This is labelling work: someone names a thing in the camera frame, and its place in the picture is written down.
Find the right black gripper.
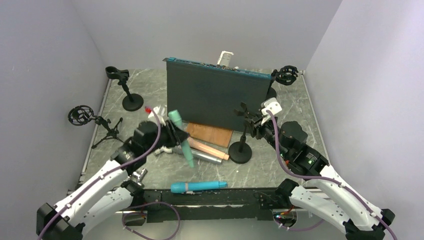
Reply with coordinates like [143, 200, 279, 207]
[244, 112, 289, 158]

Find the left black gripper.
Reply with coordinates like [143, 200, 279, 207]
[144, 119, 190, 156]

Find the pink microphone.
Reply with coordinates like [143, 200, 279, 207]
[187, 137, 230, 161]

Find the mint green microphone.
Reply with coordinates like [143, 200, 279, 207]
[168, 110, 194, 168]

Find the grey microphone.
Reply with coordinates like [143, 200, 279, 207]
[172, 146, 222, 165]

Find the blue microphone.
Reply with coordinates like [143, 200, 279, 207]
[170, 181, 228, 194]

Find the black round-base clip stand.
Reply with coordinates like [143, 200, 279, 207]
[105, 66, 144, 112]

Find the black tripod shock-mount stand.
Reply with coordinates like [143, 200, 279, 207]
[67, 105, 124, 149]

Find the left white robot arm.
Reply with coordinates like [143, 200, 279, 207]
[36, 120, 189, 240]

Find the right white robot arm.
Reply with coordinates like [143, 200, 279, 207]
[241, 107, 397, 240]

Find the white plastic faucet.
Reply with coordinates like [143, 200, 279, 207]
[153, 146, 173, 156]

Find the wooden board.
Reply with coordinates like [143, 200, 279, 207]
[186, 122, 233, 148]

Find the dark grey upright panel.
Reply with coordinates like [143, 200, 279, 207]
[163, 57, 272, 132]

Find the chrome metal faucet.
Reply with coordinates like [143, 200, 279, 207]
[130, 168, 148, 188]

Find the white object behind panel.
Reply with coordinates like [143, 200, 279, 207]
[217, 50, 234, 67]

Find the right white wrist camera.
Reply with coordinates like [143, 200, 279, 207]
[260, 97, 282, 125]

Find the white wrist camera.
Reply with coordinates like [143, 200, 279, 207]
[144, 105, 167, 125]
[260, 97, 282, 125]

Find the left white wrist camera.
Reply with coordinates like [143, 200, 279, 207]
[144, 105, 167, 125]

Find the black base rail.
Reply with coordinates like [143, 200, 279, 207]
[138, 187, 291, 223]

